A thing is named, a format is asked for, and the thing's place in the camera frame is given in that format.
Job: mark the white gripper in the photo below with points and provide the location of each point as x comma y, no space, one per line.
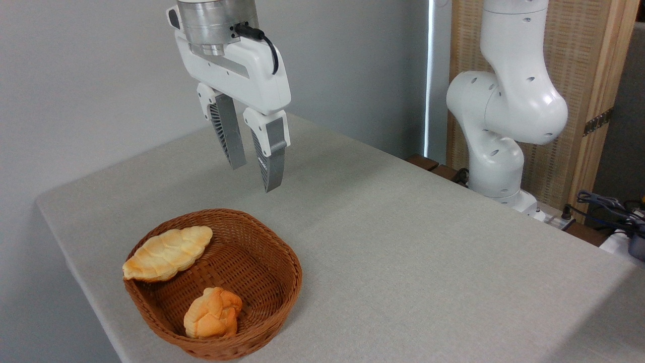
252,75

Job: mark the long braided bread loaf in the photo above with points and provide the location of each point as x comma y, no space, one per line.
166,253

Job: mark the round orange bread roll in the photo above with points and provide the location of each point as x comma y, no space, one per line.
211,313

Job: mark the brown woven wicker basket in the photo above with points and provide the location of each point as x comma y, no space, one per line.
252,262

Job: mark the metal screen hinge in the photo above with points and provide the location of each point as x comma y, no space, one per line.
598,121

